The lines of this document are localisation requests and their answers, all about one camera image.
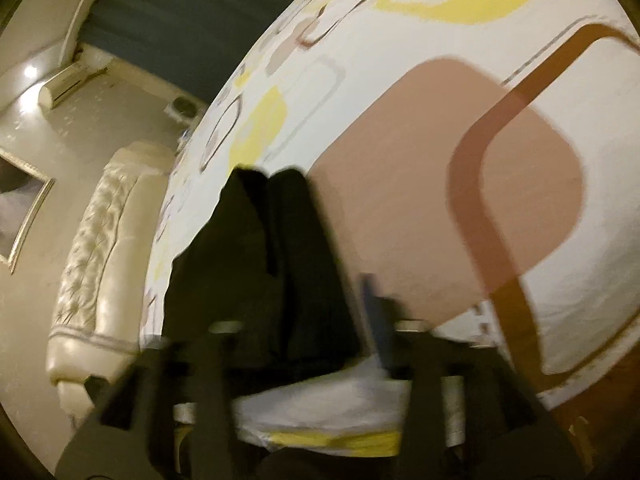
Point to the white air conditioner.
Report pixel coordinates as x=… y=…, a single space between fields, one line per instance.
x=70 y=85

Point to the cream tufted headboard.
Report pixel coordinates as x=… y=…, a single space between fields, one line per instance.
x=105 y=260

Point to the teal curtain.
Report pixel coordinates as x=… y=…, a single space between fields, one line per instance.
x=200 y=25

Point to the black pants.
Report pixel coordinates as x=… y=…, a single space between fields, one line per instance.
x=260 y=270

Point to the bed with patterned sheet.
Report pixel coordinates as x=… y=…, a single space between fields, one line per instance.
x=400 y=135

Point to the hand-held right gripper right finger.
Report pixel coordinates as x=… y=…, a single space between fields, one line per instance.
x=375 y=320

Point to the framed wall picture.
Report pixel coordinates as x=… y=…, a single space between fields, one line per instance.
x=22 y=210

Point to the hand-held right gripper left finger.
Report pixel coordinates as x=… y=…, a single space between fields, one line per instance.
x=150 y=400

